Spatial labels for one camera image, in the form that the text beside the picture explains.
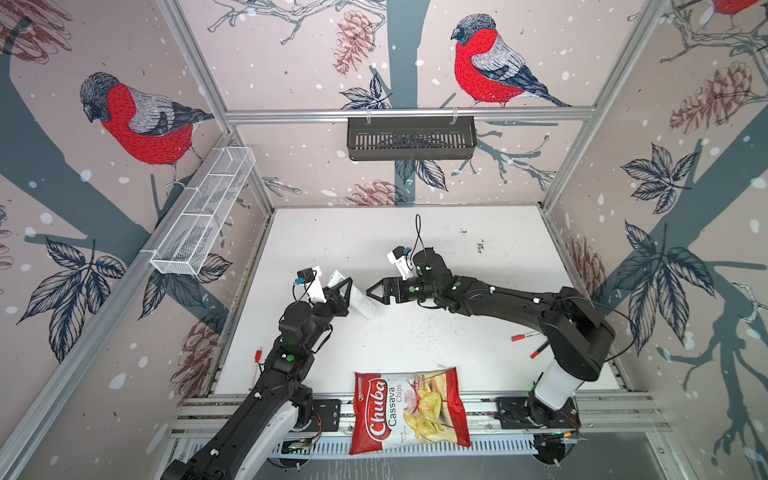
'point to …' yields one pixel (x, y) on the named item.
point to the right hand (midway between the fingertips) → (375, 294)
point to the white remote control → (356, 301)
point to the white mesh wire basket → (215, 190)
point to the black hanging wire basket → (411, 138)
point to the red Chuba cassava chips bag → (406, 410)
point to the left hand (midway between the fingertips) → (349, 281)
